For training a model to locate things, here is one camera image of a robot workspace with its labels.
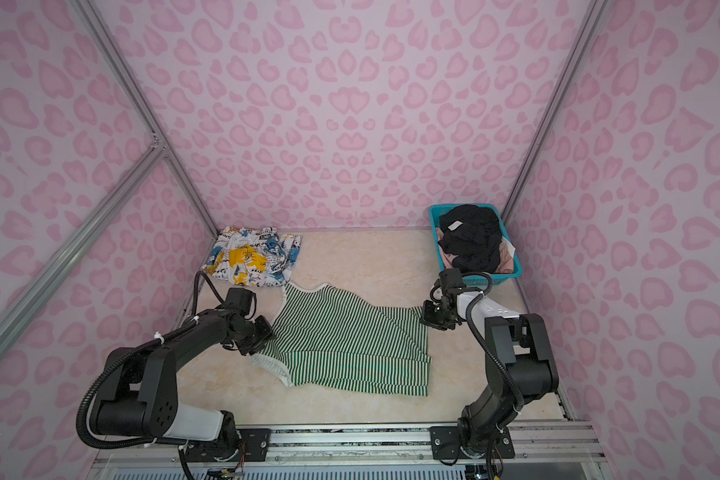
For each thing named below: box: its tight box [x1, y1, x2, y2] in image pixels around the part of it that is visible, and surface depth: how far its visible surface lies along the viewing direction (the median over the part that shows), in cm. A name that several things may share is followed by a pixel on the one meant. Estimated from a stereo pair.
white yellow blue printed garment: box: [201, 226, 303, 287], surface depth 109 cm
